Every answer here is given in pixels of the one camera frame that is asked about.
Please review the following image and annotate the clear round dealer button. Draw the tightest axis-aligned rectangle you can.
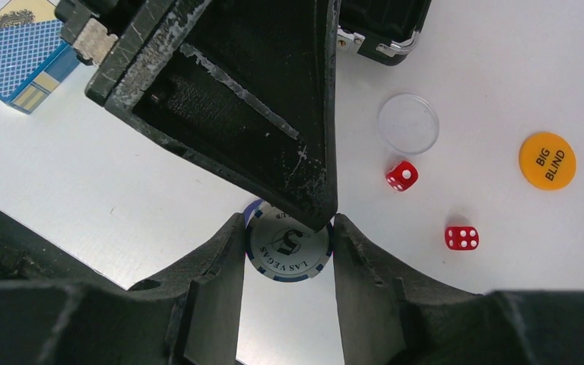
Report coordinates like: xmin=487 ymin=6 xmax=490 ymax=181
xmin=377 ymin=94 xmax=440 ymax=155

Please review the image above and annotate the white grey poker chip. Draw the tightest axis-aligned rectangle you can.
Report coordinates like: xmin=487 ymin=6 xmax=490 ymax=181
xmin=245 ymin=201 xmax=334 ymax=283

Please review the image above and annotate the black aluminium poker case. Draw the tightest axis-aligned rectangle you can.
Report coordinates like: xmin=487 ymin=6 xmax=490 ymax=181
xmin=337 ymin=0 xmax=431 ymax=66

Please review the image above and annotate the orange big blind button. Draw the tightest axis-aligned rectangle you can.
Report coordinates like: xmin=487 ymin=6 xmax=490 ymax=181
xmin=519 ymin=132 xmax=577 ymax=191

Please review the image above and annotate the red die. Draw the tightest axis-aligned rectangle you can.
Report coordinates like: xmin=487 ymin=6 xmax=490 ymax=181
xmin=444 ymin=226 xmax=480 ymax=251
xmin=386 ymin=160 xmax=419 ymax=192

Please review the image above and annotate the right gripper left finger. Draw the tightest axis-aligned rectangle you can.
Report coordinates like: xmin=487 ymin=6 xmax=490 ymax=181
xmin=0 ymin=211 xmax=246 ymax=364

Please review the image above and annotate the blue white card box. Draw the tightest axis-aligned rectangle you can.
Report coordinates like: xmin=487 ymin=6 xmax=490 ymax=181
xmin=0 ymin=0 xmax=79 ymax=114

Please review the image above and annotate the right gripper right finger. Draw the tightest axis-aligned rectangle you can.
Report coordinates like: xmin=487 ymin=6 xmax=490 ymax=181
xmin=333 ymin=214 xmax=584 ymax=364

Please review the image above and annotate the blue small blind button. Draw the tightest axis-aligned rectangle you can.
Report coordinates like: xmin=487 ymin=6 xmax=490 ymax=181
xmin=243 ymin=198 xmax=263 ymax=227

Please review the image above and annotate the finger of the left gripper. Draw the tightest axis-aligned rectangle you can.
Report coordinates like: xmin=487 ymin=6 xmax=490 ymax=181
xmin=55 ymin=1 xmax=340 ymax=230

